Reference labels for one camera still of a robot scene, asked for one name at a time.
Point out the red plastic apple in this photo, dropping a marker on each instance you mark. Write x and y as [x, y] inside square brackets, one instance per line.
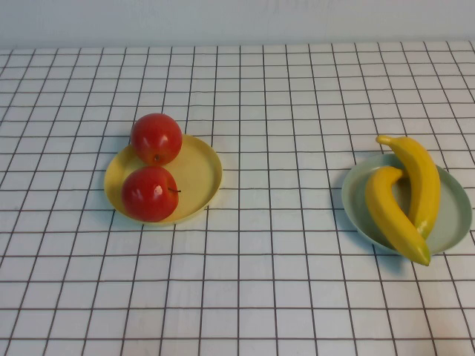
[156, 137]
[148, 196]

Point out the yellow plastic banana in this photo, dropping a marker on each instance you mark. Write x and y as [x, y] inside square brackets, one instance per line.
[423, 178]
[386, 211]

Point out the yellow round plate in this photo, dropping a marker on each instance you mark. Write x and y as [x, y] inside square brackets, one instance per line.
[196, 174]

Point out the light blue round plate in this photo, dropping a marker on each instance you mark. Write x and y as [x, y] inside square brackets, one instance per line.
[449, 211]

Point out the white grid tablecloth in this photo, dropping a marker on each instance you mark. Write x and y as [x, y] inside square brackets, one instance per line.
[237, 315]

